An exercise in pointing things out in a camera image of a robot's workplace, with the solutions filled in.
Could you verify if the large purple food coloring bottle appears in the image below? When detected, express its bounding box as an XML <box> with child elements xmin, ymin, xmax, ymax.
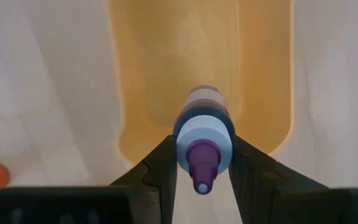
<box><xmin>172</xmin><ymin>85</ymin><xmax>236</xmax><ymax>196</ymax></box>

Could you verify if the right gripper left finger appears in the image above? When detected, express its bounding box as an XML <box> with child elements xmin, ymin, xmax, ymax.
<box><xmin>109</xmin><ymin>134</ymin><xmax>179</xmax><ymax>224</ymax></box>

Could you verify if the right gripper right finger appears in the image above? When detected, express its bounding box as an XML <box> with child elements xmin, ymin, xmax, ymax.
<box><xmin>227</xmin><ymin>134</ymin><xmax>352</xmax><ymax>224</ymax></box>

